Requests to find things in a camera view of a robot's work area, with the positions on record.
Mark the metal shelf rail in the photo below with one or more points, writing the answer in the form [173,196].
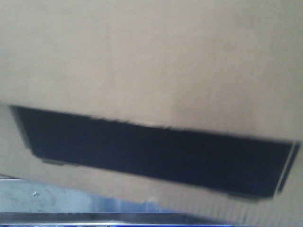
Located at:
[65,206]

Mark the shelf rail screw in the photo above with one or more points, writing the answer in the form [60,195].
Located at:
[36,194]

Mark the brown cardboard box black print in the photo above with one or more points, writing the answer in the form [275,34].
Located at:
[230,66]

